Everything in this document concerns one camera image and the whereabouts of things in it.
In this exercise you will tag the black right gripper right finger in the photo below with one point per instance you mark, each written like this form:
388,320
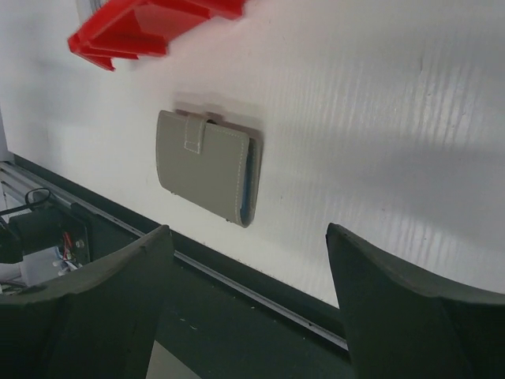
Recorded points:
403,321

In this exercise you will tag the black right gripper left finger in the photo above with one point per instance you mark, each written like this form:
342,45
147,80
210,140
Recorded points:
99,321

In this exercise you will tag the grey leather card holder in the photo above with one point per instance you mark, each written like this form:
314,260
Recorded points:
215,165

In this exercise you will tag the red plastic card tray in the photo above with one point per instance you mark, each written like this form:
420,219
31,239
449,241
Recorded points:
131,29

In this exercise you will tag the aluminium table edge rail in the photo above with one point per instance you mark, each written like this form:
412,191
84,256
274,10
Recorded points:
305,310

